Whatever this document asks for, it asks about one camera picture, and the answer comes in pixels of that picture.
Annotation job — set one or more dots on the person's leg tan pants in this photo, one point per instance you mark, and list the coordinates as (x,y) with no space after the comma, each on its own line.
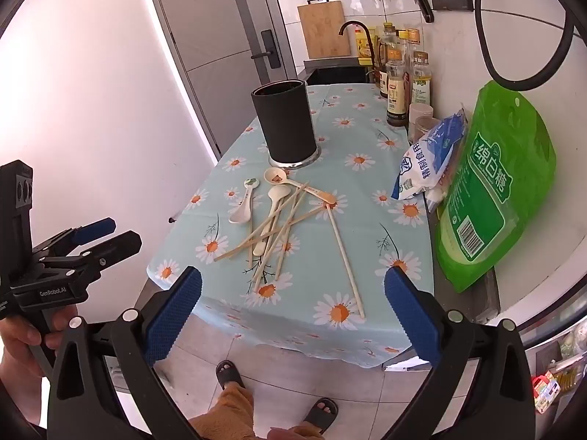
(224,415)
(293,433)

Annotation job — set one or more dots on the white spoon green print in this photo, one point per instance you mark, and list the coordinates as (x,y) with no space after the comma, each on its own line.
(242,208)

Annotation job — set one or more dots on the wooden cutting board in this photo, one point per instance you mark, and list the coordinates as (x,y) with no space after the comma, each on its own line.
(323,30)

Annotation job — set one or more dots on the person's left hand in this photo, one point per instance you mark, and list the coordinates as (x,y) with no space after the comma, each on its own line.
(18,337)

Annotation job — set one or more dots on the green sugar bag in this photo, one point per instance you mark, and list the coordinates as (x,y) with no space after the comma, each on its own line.
(495,183)

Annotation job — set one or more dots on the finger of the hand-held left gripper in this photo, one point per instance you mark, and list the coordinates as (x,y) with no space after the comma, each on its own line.
(94,229)
(117,245)

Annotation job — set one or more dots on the dark kitchen sink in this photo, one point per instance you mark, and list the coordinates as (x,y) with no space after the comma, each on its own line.
(337,73)

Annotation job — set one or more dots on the grey door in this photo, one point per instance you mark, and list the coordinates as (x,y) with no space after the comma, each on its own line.
(215,46)

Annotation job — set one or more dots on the dark sauce bottle red label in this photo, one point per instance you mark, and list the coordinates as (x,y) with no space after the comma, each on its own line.
(383,78)

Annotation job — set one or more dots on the long pale chopstick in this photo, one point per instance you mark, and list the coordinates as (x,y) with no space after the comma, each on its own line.
(345,261)

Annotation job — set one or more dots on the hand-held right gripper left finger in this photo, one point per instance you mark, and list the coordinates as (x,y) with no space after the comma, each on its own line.
(176,316)

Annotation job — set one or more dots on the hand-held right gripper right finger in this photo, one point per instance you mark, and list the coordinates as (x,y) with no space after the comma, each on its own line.
(410,316)

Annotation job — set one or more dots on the white and blue salt bag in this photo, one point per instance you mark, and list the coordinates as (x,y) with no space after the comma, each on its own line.
(426,156)

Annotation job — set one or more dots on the yellow oil jug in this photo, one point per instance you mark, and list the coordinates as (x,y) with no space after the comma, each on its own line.
(364,46)

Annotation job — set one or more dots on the plain cream spoon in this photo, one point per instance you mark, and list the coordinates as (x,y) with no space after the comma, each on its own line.
(277,194)

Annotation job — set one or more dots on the colourful small box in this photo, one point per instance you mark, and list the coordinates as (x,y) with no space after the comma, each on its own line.
(545,389)

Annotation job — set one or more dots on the black slipper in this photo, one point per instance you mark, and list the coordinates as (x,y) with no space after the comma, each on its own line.
(321,417)
(229,378)

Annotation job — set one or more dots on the pale spice jar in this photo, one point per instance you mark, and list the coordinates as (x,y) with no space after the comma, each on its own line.
(419,112)

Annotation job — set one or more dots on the yellow cap clear bottle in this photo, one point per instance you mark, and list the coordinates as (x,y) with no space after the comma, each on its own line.
(403,41)

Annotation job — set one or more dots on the orange cap clear bottle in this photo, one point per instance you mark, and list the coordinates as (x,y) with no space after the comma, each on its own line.
(413,39)

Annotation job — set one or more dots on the black faucet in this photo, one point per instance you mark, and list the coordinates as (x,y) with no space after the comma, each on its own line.
(355,23)

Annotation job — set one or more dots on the person's left forearm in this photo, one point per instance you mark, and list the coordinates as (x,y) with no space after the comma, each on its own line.
(11,398)

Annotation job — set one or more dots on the black utensil holder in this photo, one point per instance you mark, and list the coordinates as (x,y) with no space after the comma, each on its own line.
(284,119)

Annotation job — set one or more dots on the pile of wooden chopsticks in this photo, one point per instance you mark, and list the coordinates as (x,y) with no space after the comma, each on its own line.
(270,233)

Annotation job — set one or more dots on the tan label sauce bottle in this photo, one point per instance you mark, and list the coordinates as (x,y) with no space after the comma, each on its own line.
(396,96)

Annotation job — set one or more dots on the daisy print blue tablecloth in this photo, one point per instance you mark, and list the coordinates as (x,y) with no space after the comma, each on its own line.
(362,192)

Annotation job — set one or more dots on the cream spoon brown print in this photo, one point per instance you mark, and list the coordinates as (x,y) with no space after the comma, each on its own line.
(275,176)

